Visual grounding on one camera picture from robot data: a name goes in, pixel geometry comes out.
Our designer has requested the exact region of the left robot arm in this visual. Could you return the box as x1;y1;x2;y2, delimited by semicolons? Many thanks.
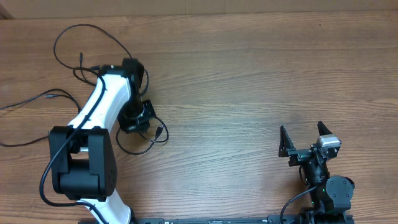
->
45;58;155;223

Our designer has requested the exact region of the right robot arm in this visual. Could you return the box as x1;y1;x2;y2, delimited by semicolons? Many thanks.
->
279;121;355;223

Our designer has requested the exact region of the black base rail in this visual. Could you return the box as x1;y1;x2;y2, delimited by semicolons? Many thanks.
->
78;215;354;224

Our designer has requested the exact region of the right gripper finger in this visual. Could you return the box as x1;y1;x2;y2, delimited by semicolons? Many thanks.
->
278;125;295;157
317;121;332;136

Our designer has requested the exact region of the long black usb cable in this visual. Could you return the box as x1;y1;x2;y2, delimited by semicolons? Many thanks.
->
52;24;134;71

